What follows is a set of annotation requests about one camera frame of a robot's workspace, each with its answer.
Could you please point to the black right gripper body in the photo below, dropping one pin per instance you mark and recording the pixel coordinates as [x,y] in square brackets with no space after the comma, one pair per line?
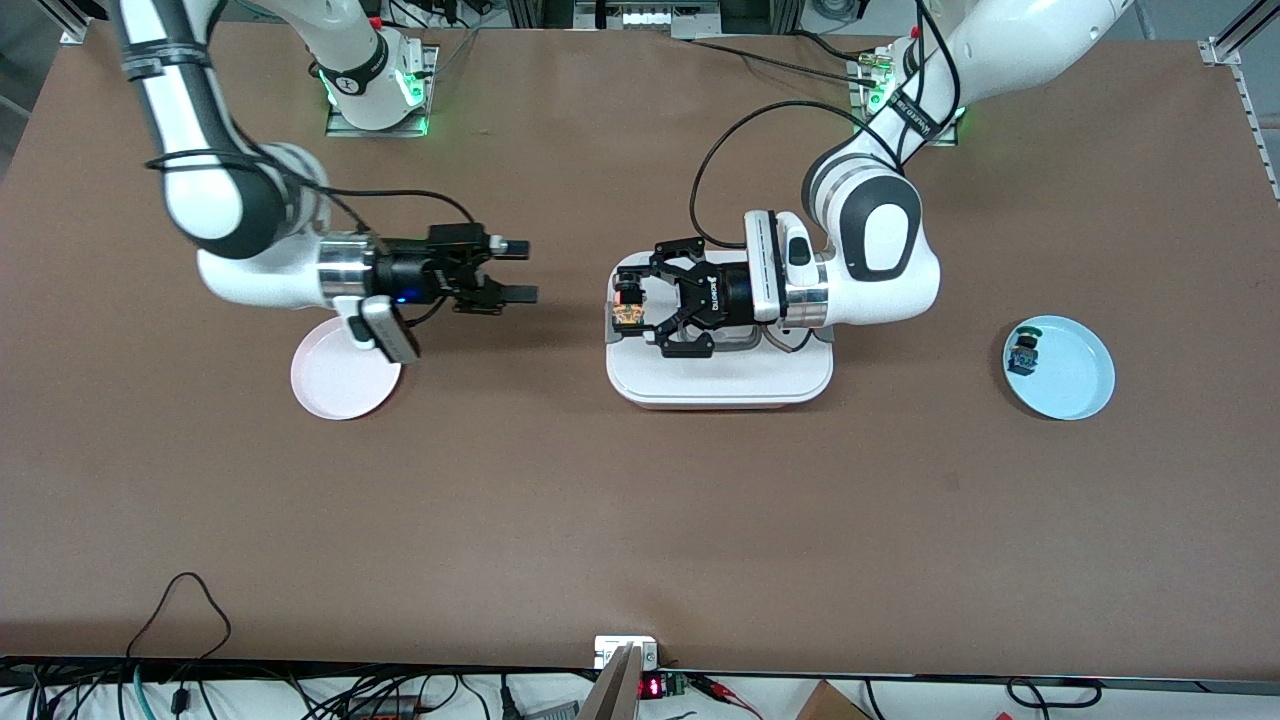
[408,271]

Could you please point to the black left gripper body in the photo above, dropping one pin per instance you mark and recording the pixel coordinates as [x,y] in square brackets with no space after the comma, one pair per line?
[727,293]

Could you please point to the orange and black switch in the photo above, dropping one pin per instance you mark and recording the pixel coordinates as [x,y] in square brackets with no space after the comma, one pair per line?
[628,318]

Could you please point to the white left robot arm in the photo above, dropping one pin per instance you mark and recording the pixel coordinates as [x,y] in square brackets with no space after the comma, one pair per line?
[880,240]

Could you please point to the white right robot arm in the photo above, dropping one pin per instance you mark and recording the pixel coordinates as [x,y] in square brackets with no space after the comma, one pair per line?
[230,200]

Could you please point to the white lidded pink lunch box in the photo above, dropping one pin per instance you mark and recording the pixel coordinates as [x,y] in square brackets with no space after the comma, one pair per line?
[720,385]

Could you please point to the pink round plate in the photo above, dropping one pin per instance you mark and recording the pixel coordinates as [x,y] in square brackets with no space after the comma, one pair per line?
[330,385]

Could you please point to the grey device with white lights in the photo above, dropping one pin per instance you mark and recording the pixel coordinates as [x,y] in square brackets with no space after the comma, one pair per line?
[645,18]

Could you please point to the small white box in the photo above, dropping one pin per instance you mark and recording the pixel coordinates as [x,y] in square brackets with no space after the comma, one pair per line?
[610,648]

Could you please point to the red digit display module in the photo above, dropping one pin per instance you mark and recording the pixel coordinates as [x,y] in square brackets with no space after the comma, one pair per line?
[652,687]

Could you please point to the light blue round plate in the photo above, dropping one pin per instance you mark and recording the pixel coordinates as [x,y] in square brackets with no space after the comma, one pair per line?
[1075,370]

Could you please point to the red test probe lead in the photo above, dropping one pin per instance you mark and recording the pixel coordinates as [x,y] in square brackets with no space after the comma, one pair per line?
[725,695]

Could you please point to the grey slanted bar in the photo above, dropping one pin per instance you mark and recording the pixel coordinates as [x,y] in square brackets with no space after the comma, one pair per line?
[615,690]

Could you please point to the brown cardboard piece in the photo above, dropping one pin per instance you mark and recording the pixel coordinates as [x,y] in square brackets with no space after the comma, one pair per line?
[825,705]

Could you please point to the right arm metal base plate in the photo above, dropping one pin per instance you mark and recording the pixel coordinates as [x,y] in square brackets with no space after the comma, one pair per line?
[345,128]

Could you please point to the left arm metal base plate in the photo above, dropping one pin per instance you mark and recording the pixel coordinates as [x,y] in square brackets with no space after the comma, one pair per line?
[858,100]

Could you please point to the blue and green switch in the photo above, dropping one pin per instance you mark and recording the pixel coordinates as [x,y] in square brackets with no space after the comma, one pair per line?
[1022,355]

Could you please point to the aluminium profile rail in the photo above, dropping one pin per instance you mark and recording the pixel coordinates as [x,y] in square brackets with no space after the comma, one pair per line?
[1222,52]
[75,25]

